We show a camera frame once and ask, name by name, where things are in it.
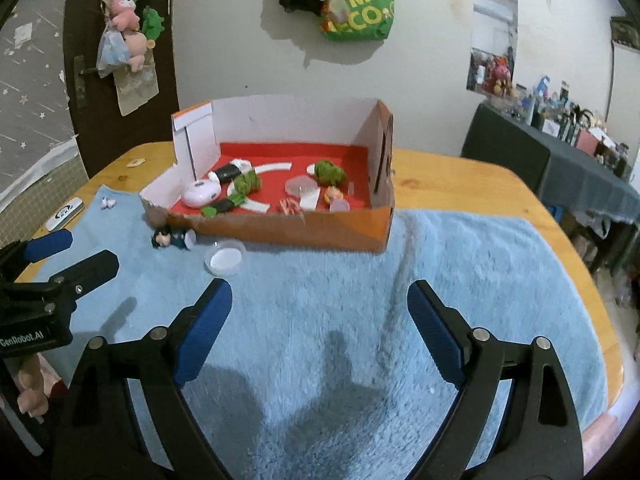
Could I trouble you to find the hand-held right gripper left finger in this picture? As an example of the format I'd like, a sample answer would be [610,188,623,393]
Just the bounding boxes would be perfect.
[51,277,234,480]

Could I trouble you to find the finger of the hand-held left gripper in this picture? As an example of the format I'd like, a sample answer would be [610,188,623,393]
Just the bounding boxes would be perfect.
[0,229,74,281]
[47,250,121,306]

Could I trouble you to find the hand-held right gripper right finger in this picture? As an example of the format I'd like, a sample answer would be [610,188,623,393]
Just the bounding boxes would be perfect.
[406,280,586,480]

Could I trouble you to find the clear plastic cup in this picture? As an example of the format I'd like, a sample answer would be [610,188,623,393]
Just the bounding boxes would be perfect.
[204,239,247,276]

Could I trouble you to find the green black snack packet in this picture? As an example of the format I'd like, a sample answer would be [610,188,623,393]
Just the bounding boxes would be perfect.
[201,194,244,217]

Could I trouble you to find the orange cardboard box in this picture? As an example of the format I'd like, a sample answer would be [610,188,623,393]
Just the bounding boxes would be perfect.
[140,95,396,254]

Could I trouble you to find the pink striped bacon toy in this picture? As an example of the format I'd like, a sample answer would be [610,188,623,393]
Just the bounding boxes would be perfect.
[277,197,307,218]

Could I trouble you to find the clear plastic round lid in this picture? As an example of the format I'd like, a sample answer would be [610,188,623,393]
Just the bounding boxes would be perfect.
[284,175,321,198]

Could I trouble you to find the person's left hand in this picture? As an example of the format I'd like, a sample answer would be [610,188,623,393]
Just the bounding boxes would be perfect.
[17,355,53,423]

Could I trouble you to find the white remote device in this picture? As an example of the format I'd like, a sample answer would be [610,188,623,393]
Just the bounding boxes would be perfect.
[45,197,83,231]

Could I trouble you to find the light blue fluffy towel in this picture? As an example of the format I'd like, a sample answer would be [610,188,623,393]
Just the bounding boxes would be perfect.
[35,185,608,466]

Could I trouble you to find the white pink round device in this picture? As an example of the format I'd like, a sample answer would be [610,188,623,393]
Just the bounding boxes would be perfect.
[181,180,222,207]

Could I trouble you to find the star print curtain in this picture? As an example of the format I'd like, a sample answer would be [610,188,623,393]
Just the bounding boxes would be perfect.
[0,0,81,201]

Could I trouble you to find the clear plastic packaging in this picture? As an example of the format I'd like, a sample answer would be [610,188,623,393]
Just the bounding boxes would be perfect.
[114,65,160,117]

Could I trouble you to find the dark brown door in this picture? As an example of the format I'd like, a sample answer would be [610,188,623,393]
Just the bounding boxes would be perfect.
[62,0,180,178]

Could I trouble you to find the bluish plastic bag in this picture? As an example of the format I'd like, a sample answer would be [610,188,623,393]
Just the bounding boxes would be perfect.
[96,27,128,78]

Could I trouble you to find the side table with grey cloth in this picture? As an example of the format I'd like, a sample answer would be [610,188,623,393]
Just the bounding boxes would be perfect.
[461,102,640,276]

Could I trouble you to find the pale pink plush toy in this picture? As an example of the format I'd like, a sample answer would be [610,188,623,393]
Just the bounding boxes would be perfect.
[125,32,156,71]

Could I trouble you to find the green plush toy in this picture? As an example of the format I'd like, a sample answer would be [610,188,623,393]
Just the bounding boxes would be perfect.
[141,7,166,40]

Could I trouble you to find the pink box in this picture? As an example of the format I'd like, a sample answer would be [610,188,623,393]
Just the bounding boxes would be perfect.
[575,127,608,153]

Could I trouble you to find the group of small bottles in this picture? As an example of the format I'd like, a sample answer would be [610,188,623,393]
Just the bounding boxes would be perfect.
[517,75,631,176]

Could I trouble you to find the white cabinet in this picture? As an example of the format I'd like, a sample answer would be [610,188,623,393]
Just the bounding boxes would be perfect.
[607,42,640,161]

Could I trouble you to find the green tote bag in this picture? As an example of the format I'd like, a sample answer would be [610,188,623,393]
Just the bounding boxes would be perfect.
[320,0,396,42]

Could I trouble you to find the metal door handle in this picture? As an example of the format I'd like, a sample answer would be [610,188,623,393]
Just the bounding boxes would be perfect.
[73,55,98,108]

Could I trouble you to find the wall mirror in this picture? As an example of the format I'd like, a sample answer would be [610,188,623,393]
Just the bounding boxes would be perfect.
[466,0,519,95]

